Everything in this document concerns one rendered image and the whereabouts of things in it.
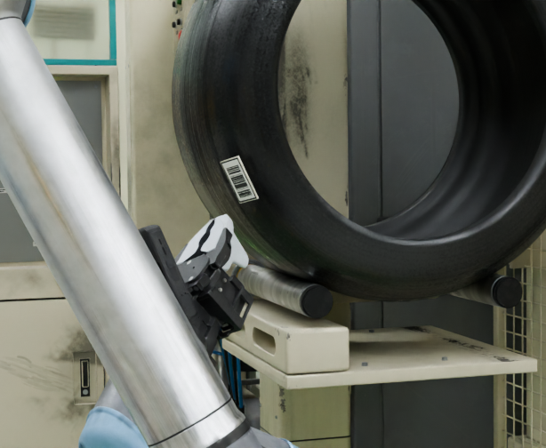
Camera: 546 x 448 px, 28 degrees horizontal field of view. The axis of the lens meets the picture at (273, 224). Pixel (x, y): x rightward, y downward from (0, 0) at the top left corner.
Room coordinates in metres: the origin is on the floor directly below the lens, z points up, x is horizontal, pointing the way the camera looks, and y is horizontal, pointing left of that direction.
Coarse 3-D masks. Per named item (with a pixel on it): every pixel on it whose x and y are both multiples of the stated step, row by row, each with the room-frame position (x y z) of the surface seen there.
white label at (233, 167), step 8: (224, 160) 1.43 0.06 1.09; (232, 160) 1.41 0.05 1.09; (240, 160) 1.41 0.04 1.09; (224, 168) 1.43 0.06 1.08; (232, 168) 1.42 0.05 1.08; (240, 168) 1.41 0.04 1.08; (232, 176) 1.43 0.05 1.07; (240, 176) 1.42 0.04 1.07; (248, 176) 1.41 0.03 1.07; (232, 184) 1.44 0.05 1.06; (240, 184) 1.42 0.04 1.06; (248, 184) 1.41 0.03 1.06; (240, 192) 1.43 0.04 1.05; (248, 192) 1.42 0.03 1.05; (240, 200) 1.44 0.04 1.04; (248, 200) 1.43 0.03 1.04
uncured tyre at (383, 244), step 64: (256, 0) 1.42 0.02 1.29; (448, 0) 1.78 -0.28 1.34; (512, 0) 1.71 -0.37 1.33; (192, 64) 1.49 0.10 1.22; (256, 64) 1.41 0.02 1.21; (512, 64) 1.78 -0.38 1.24; (192, 128) 1.50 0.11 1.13; (256, 128) 1.41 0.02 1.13; (512, 128) 1.78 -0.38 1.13; (256, 192) 1.43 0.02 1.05; (448, 192) 1.79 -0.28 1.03; (512, 192) 1.54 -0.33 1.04; (256, 256) 1.61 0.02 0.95; (320, 256) 1.45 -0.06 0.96; (384, 256) 1.46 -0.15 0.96; (448, 256) 1.49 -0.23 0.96; (512, 256) 1.55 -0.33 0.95
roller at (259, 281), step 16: (240, 272) 1.77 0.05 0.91; (256, 272) 1.70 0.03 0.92; (272, 272) 1.65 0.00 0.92; (256, 288) 1.67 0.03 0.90; (272, 288) 1.59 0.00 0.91; (288, 288) 1.52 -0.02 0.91; (304, 288) 1.47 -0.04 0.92; (320, 288) 1.46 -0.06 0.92; (288, 304) 1.52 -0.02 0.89; (304, 304) 1.45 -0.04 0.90; (320, 304) 1.46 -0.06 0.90
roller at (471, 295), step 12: (492, 276) 1.56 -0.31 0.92; (504, 276) 1.54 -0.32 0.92; (468, 288) 1.61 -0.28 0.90; (480, 288) 1.57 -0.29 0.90; (492, 288) 1.54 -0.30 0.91; (504, 288) 1.54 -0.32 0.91; (516, 288) 1.54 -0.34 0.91; (480, 300) 1.59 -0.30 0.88; (492, 300) 1.55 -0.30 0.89; (504, 300) 1.54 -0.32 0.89; (516, 300) 1.54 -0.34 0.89
